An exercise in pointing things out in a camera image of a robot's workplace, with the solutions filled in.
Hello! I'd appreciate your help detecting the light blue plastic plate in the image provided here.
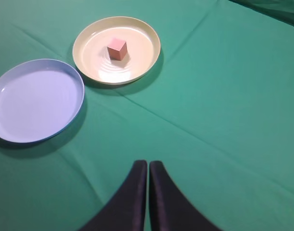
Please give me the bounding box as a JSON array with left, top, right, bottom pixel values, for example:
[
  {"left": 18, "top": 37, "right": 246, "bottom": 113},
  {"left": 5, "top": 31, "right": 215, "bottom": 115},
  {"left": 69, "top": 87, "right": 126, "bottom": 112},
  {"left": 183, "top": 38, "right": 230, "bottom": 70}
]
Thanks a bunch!
[{"left": 0, "top": 59, "right": 85, "bottom": 143}]

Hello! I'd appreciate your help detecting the cream yellow plastic plate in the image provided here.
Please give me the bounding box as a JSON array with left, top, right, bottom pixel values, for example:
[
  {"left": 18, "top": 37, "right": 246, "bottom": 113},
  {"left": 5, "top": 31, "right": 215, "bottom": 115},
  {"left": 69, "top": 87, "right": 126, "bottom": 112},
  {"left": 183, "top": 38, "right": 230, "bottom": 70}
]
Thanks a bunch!
[{"left": 72, "top": 16, "right": 161, "bottom": 85}]

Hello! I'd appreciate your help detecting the green backdrop cloth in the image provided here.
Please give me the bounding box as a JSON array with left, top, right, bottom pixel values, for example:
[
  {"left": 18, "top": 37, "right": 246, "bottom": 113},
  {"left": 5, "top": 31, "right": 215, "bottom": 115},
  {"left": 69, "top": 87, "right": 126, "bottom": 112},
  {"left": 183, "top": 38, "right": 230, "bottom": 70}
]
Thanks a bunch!
[{"left": 233, "top": 0, "right": 294, "bottom": 26}]

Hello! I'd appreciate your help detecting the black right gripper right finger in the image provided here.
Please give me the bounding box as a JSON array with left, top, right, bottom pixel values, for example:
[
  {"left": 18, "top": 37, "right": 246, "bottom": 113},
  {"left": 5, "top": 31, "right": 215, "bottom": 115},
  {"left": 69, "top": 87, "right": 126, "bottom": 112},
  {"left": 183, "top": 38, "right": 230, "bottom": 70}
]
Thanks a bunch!
[{"left": 149, "top": 161, "right": 220, "bottom": 231}]

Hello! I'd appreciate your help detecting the green table cloth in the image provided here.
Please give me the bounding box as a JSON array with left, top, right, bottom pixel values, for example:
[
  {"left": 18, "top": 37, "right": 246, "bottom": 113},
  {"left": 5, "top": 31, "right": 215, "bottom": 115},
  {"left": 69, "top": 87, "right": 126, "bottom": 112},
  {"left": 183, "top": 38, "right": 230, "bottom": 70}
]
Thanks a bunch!
[{"left": 0, "top": 0, "right": 294, "bottom": 231}]

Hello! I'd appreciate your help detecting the pink cube block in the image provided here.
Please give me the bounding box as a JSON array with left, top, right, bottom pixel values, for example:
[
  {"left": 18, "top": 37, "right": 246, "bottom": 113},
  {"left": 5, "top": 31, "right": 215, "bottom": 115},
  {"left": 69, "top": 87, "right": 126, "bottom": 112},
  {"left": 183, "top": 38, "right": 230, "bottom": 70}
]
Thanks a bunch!
[{"left": 107, "top": 38, "right": 128, "bottom": 61}]

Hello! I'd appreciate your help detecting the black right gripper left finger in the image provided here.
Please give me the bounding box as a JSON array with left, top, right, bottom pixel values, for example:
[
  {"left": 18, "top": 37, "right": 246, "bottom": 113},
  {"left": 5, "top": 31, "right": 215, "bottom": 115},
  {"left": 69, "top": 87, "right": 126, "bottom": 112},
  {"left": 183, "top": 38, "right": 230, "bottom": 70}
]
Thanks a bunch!
[{"left": 80, "top": 160, "right": 147, "bottom": 231}]

